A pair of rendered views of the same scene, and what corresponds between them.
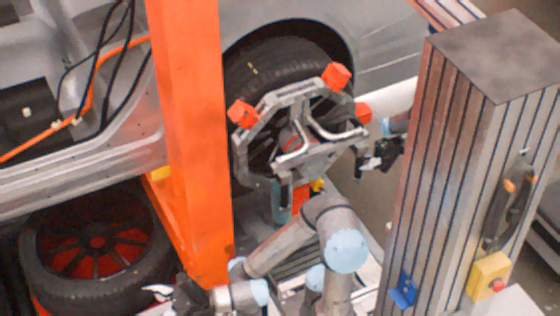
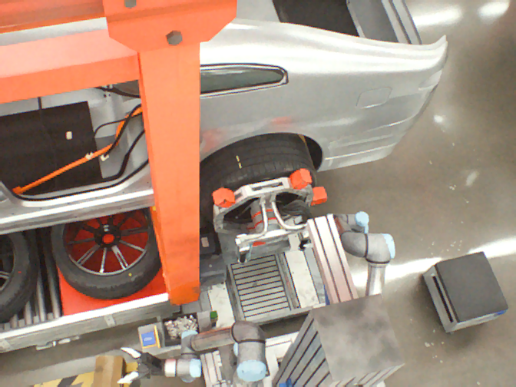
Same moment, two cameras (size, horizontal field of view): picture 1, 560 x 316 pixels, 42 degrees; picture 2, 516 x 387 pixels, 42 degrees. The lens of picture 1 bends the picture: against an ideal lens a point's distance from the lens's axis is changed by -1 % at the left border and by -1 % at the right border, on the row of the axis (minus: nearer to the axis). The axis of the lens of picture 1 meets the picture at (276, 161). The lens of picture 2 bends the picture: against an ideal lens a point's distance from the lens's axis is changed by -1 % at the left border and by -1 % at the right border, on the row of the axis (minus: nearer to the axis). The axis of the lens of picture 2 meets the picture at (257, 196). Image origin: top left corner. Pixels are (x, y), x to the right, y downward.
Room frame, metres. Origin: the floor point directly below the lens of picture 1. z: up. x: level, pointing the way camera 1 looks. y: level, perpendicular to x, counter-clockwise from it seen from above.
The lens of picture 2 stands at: (0.59, -0.11, 4.17)
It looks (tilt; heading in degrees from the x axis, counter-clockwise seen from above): 64 degrees down; 3
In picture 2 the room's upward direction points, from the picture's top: 10 degrees clockwise
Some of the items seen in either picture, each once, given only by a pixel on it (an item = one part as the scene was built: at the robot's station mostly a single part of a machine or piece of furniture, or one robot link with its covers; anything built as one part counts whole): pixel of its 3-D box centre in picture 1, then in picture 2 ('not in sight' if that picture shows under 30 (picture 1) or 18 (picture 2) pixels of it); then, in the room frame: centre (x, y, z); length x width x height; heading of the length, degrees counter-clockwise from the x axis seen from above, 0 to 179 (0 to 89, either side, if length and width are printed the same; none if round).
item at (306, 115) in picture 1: (332, 117); (290, 210); (2.10, -0.22, 1.03); 0.19 x 0.18 x 0.11; 27
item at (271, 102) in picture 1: (294, 139); (262, 208); (2.16, -0.08, 0.85); 0.54 x 0.07 x 0.54; 117
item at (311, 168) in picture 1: (303, 150); (266, 219); (2.10, -0.11, 0.85); 0.21 x 0.14 x 0.14; 27
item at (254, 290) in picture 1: (248, 295); (188, 368); (1.16, 0.08, 1.21); 0.11 x 0.08 x 0.09; 102
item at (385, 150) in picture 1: (389, 149); not in sight; (2.10, -0.46, 0.86); 0.12 x 0.08 x 0.09; 117
